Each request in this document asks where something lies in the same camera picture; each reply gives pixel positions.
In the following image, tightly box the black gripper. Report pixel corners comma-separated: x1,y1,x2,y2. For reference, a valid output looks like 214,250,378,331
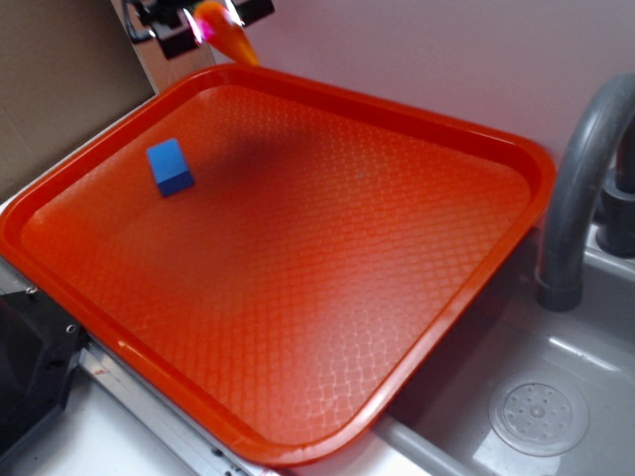
129,0,275,60

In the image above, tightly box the orange toy carrot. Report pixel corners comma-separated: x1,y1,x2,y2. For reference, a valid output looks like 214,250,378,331
192,1,260,66

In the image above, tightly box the brown cardboard panel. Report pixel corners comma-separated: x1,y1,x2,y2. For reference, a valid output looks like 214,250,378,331
1,1,154,199

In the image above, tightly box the blue rectangular block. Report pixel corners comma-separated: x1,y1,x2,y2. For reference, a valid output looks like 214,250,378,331
146,139,194,197

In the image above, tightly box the red plastic tray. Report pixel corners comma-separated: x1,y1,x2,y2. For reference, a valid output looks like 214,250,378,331
1,65,556,468

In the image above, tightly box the grey toy faucet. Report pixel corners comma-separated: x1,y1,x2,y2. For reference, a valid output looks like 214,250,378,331
536,72,634,311

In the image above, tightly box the grey toy sink basin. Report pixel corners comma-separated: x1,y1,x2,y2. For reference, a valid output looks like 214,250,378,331
375,239,634,475

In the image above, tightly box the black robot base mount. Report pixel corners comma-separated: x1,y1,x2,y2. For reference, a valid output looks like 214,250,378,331
1,288,87,465

